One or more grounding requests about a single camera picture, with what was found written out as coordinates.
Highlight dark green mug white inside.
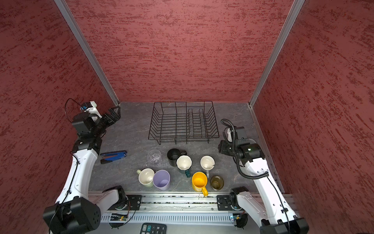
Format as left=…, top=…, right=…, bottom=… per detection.
left=177, top=156, right=192, bottom=178

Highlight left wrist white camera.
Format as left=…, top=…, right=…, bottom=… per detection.
left=81, top=101, right=102, bottom=119

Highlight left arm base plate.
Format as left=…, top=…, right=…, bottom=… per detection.
left=114, top=195, right=142, bottom=211

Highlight lilac plastic cup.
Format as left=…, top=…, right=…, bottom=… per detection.
left=153, top=170, right=170, bottom=191

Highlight black mug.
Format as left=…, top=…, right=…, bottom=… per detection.
left=167, top=149, right=187, bottom=167

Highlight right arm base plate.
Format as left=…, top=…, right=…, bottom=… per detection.
left=216, top=195, right=233, bottom=211

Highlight olive green glass cup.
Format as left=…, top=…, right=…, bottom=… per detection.
left=210, top=175, right=225, bottom=191

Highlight aluminium rail frame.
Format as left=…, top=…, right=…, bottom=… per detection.
left=48, top=191, right=307, bottom=234

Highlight black calculator remote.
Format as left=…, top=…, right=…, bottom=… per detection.
left=140, top=223, right=167, bottom=234

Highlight clear glass cup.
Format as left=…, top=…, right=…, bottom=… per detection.
left=147, top=150, right=162, bottom=167

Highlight blue black crimping tool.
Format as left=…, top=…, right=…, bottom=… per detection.
left=100, top=151, right=127, bottom=164

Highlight black wire dish rack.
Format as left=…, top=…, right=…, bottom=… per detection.
left=148, top=101, right=220, bottom=145

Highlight cream light green mug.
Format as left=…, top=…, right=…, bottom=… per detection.
left=136, top=168, right=155, bottom=187

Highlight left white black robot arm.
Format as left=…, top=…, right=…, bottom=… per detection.
left=43, top=106, right=129, bottom=234

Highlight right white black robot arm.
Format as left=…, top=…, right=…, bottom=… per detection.
left=218, top=126, right=309, bottom=234

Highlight yellow mug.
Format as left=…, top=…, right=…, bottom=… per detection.
left=192, top=172, right=208, bottom=197

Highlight grey white mug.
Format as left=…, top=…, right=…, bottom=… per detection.
left=200, top=156, right=215, bottom=178

